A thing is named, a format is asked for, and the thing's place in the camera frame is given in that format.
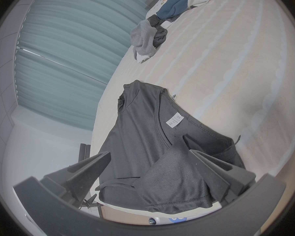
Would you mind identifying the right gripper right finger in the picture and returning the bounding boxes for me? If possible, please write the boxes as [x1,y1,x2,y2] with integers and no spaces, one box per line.
[183,135,257,201]

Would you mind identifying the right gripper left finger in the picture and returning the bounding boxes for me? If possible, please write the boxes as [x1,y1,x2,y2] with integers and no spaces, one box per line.
[40,151,111,202]

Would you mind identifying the black T-shirt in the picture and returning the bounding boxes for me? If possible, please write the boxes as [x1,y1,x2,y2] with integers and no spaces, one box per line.
[95,80,246,213]

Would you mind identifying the bed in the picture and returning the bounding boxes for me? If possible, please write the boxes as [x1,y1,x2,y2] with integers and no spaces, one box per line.
[90,0,295,221]

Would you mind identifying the pile of clothes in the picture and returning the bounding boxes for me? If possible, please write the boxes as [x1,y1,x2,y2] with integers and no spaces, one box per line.
[130,0,211,64]

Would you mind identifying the blue-green curtain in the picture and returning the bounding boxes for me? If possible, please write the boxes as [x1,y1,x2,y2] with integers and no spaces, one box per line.
[17,0,148,83]
[14,49,109,131]

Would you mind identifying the white printed pillow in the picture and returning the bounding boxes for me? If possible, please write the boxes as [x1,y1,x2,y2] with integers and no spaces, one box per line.
[146,0,190,19]

